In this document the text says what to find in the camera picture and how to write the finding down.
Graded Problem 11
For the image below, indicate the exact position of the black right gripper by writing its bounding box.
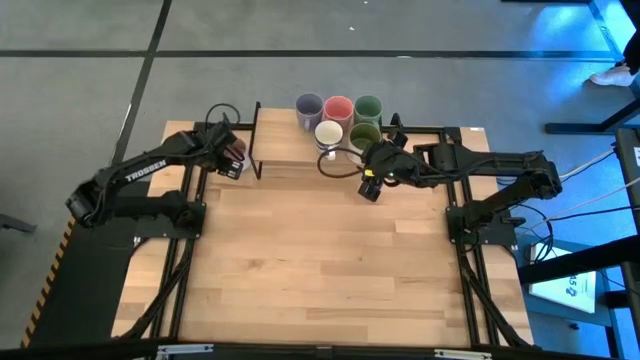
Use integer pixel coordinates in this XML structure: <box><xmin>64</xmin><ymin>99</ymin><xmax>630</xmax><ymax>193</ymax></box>
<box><xmin>357</xmin><ymin>140</ymin><xmax>419</xmax><ymax>203</ymax></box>

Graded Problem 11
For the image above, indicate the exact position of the pale green mug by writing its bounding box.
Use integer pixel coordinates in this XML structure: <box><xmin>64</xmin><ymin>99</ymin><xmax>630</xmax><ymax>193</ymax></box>
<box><xmin>346</xmin><ymin>121</ymin><xmax>383</xmax><ymax>165</ymax></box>

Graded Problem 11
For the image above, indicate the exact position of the white mug with blue flowers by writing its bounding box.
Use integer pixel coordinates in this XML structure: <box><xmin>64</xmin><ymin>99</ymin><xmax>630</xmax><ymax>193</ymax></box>
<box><xmin>313</xmin><ymin>119</ymin><xmax>345</xmax><ymax>162</ymax></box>

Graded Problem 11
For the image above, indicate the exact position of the dark green mug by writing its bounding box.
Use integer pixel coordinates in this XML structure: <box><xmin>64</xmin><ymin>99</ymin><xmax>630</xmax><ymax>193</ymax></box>
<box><xmin>353</xmin><ymin>94</ymin><xmax>385</xmax><ymax>126</ymax></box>

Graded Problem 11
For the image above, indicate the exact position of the pink mug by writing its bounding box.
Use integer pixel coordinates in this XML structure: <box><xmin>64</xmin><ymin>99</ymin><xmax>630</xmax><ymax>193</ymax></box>
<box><xmin>322</xmin><ymin>95</ymin><xmax>355</xmax><ymax>127</ymax></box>

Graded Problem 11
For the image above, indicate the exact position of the pale lavender mug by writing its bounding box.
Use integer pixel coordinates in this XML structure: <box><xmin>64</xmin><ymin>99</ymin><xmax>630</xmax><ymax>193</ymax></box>
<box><xmin>294</xmin><ymin>92</ymin><xmax>326</xmax><ymax>133</ymax></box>

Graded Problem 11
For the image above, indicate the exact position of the black bar with silver brackets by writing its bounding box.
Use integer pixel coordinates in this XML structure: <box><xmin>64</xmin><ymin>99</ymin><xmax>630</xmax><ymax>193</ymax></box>
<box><xmin>0</xmin><ymin>338</ymin><xmax>640</xmax><ymax>360</ymax></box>

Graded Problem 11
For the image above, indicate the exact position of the black mat with hazard stripes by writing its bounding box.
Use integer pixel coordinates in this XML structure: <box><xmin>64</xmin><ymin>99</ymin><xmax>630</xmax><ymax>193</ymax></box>
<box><xmin>20</xmin><ymin>213</ymin><xmax>152</xmax><ymax>349</ymax></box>

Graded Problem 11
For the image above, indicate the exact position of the white sheet with blue print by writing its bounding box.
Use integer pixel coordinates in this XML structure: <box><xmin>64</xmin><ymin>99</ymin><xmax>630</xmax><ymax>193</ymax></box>
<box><xmin>528</xmin><ymin>243</ymin><xmax>599</xmax><ymax>316</ymax></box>

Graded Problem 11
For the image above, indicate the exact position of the grey floor object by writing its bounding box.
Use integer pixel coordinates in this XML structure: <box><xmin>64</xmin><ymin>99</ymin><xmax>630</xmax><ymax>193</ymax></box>
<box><xmin>0</xmin><ymin>213</ymin><xmax>38</xmax><ymax>235</ymax></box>

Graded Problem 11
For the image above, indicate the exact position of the black furniture leg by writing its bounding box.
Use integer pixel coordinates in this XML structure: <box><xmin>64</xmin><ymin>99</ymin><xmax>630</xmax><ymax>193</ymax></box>
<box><xmin>543</xmin><ymin>94</ymin><xmax>640</xmax><ymax>137</ymax></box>

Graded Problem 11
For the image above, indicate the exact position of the black desk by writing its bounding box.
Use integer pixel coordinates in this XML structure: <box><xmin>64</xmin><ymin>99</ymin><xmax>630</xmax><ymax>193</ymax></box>
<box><xmin>517</xmin><ymin>126</ymin><xmax>640</xmax><ymax>360</ymax></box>

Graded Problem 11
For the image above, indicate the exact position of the person's white shoe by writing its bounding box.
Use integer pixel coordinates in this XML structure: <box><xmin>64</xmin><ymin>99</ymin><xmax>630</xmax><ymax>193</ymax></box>
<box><xmin>588</xmin><ymin>64</ymin><xmax>636</xmax><ymax>88</ymax></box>

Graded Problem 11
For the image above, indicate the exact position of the person's leg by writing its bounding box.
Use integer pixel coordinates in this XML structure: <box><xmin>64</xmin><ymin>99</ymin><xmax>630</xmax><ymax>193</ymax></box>
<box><xmin>621</xmin><ymin>0</ymin><xmax>640</xmax><ymax>77</ymax></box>

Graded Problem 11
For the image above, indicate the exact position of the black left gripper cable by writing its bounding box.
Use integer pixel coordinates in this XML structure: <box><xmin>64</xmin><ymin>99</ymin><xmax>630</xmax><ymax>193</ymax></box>
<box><xmin>203</xmin><ymin>102</ymin><xmax>243</xmax><ymax>132</ymax></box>

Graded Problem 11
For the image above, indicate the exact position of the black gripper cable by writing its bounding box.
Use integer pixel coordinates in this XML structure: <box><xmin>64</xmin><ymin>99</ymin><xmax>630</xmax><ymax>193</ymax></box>
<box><xmin>316</xmin><ymin>146</ymin><xmax>367</xmax><ymax>180</ymax></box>
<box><xmin>203</xmin><ymin>102</ymin><xmax>243</xmax><ymax>132</ymax></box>

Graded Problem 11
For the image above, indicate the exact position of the wooden shelf riser black frame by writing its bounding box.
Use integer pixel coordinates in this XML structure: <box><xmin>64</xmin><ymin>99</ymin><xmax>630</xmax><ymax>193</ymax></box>
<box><xmin>248</xmin><ymin>101</ymin><xmax>409</xmax><ymax>181</ymax></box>

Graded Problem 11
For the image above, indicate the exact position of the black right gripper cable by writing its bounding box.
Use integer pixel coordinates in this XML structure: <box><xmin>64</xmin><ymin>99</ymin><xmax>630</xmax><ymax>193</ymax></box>
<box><xmin>316</xmin><ymin>146</ymin><xmax>367</xmax><ymax>180</ymax></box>

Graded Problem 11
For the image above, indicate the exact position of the black aluminium table frame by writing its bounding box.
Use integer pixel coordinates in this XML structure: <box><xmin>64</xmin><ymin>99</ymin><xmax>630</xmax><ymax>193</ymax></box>
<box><xmin>118</xmin><ymin>121</ymin><xmax>532</xmax><ymax>351</ymax></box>

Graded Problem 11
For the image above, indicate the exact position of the white cable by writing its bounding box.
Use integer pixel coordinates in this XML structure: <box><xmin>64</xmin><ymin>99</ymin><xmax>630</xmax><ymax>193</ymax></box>
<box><xmin>546</xmin><ymin>176</ymin><xmax>640</xmax><ymax>224</ymax></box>
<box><xmin>557</xmin><ymin>148</ymin><xmax>617</xmax><ymax>184</ymax></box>

